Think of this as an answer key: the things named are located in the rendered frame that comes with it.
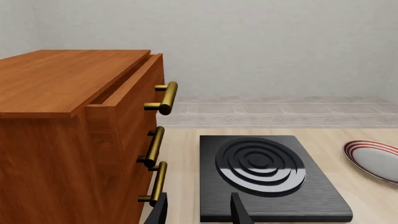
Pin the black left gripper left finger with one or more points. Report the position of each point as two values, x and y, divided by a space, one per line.
159 212

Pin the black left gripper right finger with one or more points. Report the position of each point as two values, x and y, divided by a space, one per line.
238 211

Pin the flat black stove plate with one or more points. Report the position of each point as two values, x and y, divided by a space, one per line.
267 177

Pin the white plate with red rings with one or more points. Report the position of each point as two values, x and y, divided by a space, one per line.
374 161

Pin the wooden drawer slightly open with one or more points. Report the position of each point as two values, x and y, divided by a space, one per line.
130 93

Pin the wooden cabinet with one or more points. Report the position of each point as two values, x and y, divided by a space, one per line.
56 130

